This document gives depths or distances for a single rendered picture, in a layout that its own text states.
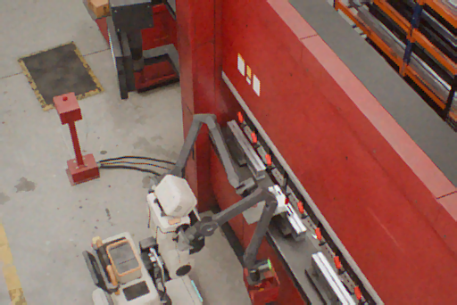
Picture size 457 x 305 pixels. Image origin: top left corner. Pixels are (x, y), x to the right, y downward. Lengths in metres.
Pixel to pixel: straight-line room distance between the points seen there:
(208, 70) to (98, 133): 1.96
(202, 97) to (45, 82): 2.53
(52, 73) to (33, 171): 1.28
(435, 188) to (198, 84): 2.20
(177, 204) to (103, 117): 2.67
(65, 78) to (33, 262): 2.12
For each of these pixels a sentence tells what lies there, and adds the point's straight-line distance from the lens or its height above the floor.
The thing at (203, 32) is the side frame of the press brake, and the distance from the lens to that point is 4.17.
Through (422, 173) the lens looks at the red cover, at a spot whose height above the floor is 2.30.
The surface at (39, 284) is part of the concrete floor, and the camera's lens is 5.15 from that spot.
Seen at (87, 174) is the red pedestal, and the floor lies 0.07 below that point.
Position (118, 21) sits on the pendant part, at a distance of 4.13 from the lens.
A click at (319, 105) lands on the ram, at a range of 3.21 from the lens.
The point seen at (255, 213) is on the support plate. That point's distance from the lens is 4.08.
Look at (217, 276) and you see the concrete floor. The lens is 5.01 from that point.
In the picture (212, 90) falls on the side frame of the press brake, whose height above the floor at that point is 1.25.
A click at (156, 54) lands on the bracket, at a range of 4.88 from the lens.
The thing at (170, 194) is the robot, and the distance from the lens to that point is 3.70.
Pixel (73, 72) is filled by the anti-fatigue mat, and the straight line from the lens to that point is 6.74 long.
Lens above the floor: 4.18
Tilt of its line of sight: 46 degrees down
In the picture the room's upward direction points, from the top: straight up
